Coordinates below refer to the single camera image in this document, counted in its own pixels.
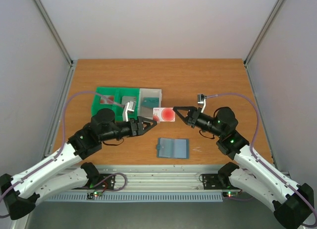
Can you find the aluminium front rail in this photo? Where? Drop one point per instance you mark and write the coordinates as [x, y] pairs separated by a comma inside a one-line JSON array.
[[158, 177]]

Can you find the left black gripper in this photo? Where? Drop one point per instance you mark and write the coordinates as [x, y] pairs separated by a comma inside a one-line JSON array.
[[137, 129]]

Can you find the right aluminium frame post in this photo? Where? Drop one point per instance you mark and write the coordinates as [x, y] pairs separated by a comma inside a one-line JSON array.
[[264, 30]]

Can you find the green bin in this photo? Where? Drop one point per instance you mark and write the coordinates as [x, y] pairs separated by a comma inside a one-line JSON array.
[[96, 106], [119, 93]]

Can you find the grey slotted cable duct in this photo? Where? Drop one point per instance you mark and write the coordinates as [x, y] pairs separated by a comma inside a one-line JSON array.
[[140, 197]]

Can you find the left aluminium frame post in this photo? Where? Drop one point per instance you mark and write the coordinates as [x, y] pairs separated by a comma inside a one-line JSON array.
[[51, 27]]

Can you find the middle green bin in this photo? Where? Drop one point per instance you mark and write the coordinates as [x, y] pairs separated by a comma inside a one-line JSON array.
[[119, 93]]

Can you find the teal card in bin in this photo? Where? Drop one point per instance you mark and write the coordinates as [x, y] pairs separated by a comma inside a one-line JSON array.
[[150, 102]]

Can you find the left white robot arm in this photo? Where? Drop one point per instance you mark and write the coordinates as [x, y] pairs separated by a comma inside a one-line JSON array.
[[80, 146]]

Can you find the white translucent bin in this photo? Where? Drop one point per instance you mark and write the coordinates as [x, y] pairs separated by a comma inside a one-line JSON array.
[[146, 92]]

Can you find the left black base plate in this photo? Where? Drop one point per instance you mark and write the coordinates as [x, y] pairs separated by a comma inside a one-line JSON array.
[[102, 181]]

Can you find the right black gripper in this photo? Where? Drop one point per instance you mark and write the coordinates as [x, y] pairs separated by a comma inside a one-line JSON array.
[[193, 117]]

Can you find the grey white card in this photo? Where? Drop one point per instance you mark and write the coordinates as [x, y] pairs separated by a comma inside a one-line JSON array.
[[126, 99]]

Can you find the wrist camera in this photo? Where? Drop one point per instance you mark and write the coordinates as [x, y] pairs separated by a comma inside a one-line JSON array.
[[129, 111], [201, 100]]

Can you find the aluminium frame post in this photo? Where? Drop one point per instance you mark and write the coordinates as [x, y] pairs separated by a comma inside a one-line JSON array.
[[51, 27], [264, 30]]

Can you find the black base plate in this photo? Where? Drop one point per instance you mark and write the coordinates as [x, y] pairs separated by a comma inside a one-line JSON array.
[[214, 181], [102, 181]]

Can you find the left small circuit board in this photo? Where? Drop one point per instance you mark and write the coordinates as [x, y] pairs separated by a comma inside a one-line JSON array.
[[93, 195]]

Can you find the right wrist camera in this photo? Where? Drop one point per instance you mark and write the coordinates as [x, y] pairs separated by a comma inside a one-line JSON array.
[[201, 100]]

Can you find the right small circuit board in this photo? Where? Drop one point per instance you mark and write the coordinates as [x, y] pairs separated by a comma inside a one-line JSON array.
[[230, 194]]

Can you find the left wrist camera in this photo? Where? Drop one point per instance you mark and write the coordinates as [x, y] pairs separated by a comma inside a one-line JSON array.
[[129, 111]]

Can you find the left green bin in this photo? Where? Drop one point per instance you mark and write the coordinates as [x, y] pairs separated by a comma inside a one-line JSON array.
[[96, 106]]

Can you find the small circuit board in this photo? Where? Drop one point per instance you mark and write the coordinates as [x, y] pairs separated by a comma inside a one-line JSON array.
[[93, 195], [230, 194]]

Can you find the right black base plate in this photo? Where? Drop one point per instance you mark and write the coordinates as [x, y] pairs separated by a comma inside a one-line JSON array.
[[214, 181]]

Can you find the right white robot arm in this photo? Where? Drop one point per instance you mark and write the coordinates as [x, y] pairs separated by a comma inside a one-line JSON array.
[[290, 202]]

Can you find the teal leather card holder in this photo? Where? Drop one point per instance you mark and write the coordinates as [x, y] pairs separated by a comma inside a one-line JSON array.
[[172, 148]]

